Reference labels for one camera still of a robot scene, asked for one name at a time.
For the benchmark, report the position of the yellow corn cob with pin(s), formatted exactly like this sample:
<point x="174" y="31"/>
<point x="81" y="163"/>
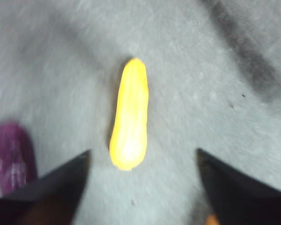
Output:
<point x="131" y="117"/>

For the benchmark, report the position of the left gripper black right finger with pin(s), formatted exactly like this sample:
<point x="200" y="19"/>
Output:
<point x="243" y="197"/>

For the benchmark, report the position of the purple eggplant with green stem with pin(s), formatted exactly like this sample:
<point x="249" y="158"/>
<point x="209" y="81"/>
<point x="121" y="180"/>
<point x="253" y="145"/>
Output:
<point x="11" y="154"/>

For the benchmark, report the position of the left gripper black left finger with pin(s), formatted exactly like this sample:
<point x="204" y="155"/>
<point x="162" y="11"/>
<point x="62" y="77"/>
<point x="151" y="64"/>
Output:
<point x="49" y="194"/>

